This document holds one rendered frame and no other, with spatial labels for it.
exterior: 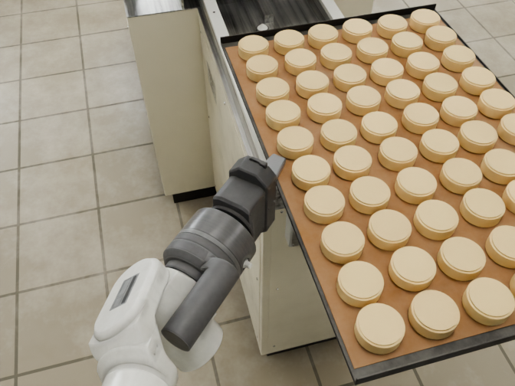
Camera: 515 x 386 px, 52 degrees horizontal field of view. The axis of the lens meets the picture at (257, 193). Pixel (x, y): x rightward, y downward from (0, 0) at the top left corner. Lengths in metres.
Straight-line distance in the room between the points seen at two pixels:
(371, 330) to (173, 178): 1.45
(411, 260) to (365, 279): 0.06
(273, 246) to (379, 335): 0.61
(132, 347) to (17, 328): 1.46
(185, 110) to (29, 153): 0.92
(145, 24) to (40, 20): 1.77
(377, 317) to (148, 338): 0.23
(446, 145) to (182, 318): 0.42
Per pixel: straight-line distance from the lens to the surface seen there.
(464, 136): 0.78
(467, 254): 0.64
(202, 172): 1.94
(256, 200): 0.62
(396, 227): 0.64
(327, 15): 1.40
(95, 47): 2.94
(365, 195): 0.66
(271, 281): 1.27
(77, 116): 2.54
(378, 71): 0.85
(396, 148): 0.73
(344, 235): 0.62
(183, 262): 0.59
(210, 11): 1.39
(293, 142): 0.72
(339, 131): 0.74
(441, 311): 0.59
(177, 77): 1.64
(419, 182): 0.69
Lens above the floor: 1.62
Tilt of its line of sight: 51 degrees down
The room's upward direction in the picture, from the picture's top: straight up
